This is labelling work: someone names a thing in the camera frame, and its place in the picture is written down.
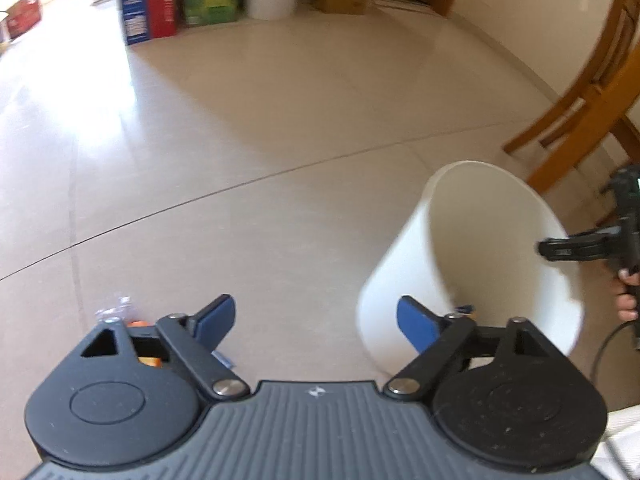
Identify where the white plastic trash bin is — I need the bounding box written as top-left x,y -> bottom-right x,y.
357,160 -> 584,375

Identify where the orange peel half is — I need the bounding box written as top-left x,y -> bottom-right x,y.
127,320 -> 162,368

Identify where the clear plastic bag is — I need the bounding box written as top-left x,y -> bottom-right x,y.
96,296 -> 136,323

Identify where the person right hand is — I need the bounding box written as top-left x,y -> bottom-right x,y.
613,269 -> 639,322

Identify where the wooden chair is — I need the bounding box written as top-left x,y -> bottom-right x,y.
502,0 -> 639,195

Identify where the red cardboard box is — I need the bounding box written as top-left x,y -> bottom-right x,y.
146,0 -> 177,39

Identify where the red storage box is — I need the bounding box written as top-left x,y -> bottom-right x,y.
6,0 -> 42,40

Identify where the blue cardboard box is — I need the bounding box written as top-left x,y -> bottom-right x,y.
118,0 -> 151,46

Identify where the black power cable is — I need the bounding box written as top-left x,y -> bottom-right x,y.
589,318 -> 640,384

